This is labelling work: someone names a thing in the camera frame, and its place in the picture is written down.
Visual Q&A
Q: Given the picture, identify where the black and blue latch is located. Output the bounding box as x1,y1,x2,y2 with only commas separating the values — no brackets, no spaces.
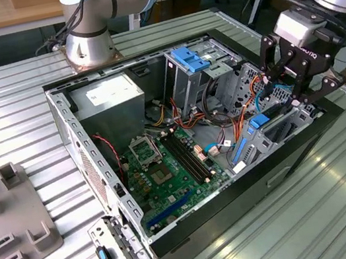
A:
94,243,113,259

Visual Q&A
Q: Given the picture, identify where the grey optical drive cage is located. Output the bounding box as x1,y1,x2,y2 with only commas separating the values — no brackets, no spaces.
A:
155,33,252,121

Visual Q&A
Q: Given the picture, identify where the red orange wire harness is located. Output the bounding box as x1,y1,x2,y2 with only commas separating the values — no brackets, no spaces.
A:
140,91,213,138

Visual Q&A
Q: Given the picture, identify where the orange power wire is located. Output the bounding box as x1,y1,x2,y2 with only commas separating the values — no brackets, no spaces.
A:
223,71,282,145

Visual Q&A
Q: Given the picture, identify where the grey parts rack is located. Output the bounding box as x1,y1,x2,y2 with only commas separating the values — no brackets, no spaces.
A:
0,143,68,259

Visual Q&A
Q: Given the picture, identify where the black case fan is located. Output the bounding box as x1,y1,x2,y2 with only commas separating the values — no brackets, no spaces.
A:
92,131,126,186

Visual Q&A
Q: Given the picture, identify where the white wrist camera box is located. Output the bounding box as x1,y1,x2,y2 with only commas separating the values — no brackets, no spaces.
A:
271,2,341,51

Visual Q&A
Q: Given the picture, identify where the blue expansion slot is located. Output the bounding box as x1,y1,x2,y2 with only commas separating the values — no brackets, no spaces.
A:
141,190,197,229

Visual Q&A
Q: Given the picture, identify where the grey power supply unit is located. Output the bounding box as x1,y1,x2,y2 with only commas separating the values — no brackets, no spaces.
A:
64,70,153,157

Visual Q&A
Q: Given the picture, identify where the silver hinged slot bracket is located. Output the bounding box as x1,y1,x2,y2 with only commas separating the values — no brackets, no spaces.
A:
85,208,154,259

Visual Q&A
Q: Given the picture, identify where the grey metal disk bay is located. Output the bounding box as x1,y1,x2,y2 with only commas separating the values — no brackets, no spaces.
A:
219,94,322,177

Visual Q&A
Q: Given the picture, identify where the CPU socket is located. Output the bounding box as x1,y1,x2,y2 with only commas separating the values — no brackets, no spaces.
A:
127,133,162,174

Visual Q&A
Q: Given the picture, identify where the square brown chipset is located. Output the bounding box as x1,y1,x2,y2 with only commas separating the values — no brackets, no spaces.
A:
149,165,174,188

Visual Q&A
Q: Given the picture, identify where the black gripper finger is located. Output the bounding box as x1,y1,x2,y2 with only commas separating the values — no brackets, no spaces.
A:
256,29,305,84
284,55,346,108

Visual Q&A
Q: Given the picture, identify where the hard disk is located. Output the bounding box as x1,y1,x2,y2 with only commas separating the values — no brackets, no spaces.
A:
223,100,302,167

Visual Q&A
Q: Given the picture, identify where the brown square base plate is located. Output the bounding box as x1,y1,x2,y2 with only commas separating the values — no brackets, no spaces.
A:
58,34,126,77

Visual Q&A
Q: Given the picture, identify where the blue data wire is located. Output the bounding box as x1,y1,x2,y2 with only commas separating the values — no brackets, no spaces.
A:
251,80,296,112

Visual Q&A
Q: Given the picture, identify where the black open PC case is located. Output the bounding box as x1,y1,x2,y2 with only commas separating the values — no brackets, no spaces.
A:
38,8,346,259

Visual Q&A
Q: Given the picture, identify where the green motherboard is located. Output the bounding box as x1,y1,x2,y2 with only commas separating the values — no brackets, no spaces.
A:
117,119,239,241

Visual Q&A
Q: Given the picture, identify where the blue plastic cage latch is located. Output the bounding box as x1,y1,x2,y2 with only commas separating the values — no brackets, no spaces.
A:
170,42,213,77

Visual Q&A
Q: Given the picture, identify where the black RAM slot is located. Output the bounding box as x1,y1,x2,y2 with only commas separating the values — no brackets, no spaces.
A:
172,126,215,184
168,127,211,186
162,130,205,190
165,129,208,188

